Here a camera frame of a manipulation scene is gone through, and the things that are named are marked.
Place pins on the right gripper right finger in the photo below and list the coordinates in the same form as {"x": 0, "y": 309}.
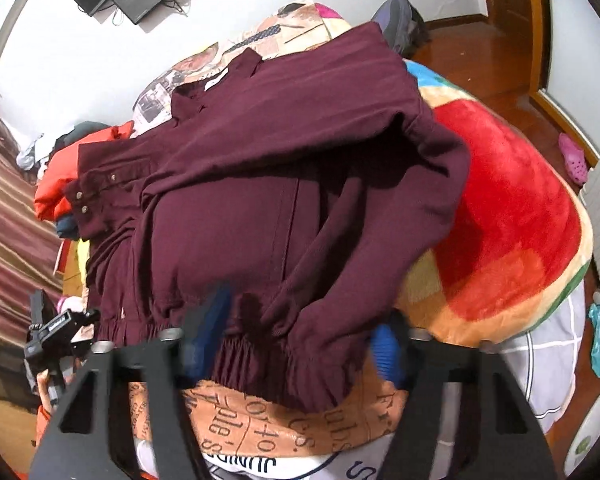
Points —
{"x": 464, "y": 417}

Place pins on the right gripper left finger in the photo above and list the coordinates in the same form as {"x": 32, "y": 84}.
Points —
{"x": 91, "y": 435}

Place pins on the maroon button shirt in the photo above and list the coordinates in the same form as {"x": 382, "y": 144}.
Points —
{"x": 310, "y": 183}

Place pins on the orange sleeve forearm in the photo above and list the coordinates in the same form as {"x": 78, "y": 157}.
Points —
{"x": 42, "y": 419}

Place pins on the person left hand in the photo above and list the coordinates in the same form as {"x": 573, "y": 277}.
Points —
{"x": 45, "y": 388}

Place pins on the pink plush toy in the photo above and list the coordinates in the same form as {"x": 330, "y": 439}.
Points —
{"x": 71, "y": 303}

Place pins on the red white box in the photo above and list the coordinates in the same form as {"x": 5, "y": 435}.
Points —
{"x": 62, "y": 257}

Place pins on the striped maroon curtain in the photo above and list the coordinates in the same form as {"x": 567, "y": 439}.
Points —
{"x": 28, "y": 247}

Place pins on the yellow garment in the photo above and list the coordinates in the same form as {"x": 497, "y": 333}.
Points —
{"x": 82, "y": 254}

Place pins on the navy folded garment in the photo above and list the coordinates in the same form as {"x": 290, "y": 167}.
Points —
{"x": 67, "y": 228}

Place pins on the red folded garment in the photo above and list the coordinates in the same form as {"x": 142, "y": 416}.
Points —
{"x": 49, "y": 200}

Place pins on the newspaper print bed blanket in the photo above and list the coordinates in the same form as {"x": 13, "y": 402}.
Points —
{"x": 519, "y": 243}

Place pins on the pink croc shoe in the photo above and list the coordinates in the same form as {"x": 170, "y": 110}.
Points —
{"x": 574, "y": 159}

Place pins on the purple grey bag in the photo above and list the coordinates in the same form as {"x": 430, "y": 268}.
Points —
{"x": 402, "y": 26}

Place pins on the wooden door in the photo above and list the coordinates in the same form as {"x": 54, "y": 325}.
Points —
{"x": 528, "y": 23}

